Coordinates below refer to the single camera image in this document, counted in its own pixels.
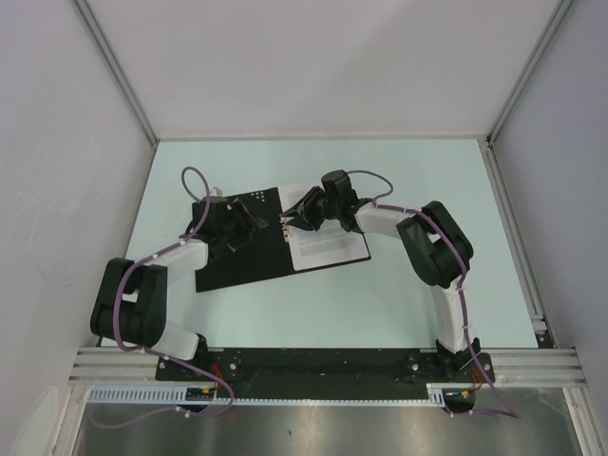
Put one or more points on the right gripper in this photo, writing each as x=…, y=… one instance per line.
x=306, y=203

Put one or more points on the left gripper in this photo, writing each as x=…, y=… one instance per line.
x=243, y=236

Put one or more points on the red black folder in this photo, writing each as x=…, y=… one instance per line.
x=265, y=257

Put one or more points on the white paper sheet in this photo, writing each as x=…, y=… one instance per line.
x=291, y=193
x=327, y=247

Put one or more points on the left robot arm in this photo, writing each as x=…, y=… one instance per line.
x=131, y=304

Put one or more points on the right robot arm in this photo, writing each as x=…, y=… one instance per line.
x=438, y=251

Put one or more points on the metal folder clip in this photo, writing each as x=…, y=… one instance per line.
x=285, y=228

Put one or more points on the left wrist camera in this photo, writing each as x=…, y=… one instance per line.
x=216, y=192

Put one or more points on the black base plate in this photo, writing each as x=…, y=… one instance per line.
x=335, y=373

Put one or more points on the left aluminium frame post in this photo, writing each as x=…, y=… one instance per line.
x=100, y=41

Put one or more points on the aluminium frame post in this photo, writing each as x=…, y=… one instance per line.
x=100, y=41
x=547, y=38

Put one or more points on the right side aluminium rail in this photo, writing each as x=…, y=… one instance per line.
x=531, y=293

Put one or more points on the aluminium rail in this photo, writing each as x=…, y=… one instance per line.
x=531, y=293
x=525, y=368

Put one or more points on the aluminium front rail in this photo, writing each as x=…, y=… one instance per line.
x=525, y=368

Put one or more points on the slotted cable duct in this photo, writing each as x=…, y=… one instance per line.
x=430, y=397

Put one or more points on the right aluminium frame post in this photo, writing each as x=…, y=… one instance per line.
x=547, y=38

